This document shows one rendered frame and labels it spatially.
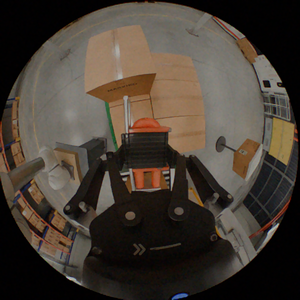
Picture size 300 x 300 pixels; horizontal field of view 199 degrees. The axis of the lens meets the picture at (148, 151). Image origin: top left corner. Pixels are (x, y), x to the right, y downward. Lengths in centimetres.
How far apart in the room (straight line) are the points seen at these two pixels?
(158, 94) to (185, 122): 40
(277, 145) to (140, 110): 724
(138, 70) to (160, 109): 48
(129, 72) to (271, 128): 722
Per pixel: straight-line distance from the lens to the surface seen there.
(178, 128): 91
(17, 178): 61
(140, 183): 21
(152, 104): 85
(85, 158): 86
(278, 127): 712
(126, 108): 15
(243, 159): 159
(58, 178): 85
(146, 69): 51
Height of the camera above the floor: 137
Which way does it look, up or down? 69 degrees down
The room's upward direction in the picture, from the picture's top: 168 degrees clockwise
